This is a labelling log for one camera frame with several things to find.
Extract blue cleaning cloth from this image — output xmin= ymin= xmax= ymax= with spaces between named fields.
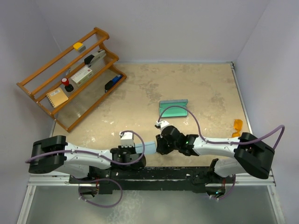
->
xmin=135 ymin=141 xmax=157 ymax=154

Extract grey glasses case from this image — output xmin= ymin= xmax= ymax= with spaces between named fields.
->
xmin=159 ymin=99 xmax=188 ymax=119

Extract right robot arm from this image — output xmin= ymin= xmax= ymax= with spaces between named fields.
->
xmin=155 ymin=123 xmax=275 ymax=182

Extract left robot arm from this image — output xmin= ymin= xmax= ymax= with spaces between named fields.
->
xmin=25 ymin=133 xmax=146 ymax=183

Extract orange sunglasses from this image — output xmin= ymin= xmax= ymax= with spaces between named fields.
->
xmin=232 ymin=119 xmax=243 ymax=138

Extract red black stamp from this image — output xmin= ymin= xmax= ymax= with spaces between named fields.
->
xmin=61 ymin=78 xmax=74 ymax=92

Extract wooden shelf rack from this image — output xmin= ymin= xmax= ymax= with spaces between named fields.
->
xmin=17 ymin=27 xmax=127 ymax=132

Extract brown spiral notebook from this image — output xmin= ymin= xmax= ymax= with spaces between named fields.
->
xmin=46 ymin=87 xmax=68 ymax=108

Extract white green box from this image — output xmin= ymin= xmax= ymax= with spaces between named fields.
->
xmin=71 ymin=66 xmax=93 ymax=86

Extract metal binder clip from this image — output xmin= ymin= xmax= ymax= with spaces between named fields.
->
xmin=65 ymin=68 xmax=71 ymax=76

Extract black white stapler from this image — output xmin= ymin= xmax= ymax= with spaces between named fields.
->
xmin=84 ymin=49 xmax=106 ymax=65

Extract yellow grey eraser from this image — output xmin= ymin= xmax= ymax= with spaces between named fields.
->
xmin=73 ymin=42 xmax=86 ymax=53

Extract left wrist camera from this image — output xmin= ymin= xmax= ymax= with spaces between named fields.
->
xmin=120 ymin=131 xmax=135 ymax=147

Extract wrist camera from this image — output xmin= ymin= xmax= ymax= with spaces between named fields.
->
xmin=155 ymin=120 xmax=170 ymax=132
xmin=120 ymin=131 xmax=135 ymax=147

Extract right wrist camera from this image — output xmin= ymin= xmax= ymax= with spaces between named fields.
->
xmin=155 ymin=120 xmax=170 ymax=132

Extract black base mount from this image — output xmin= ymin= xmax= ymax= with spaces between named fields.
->
xmin=69 ymin=166 xmax=234 ymax=195

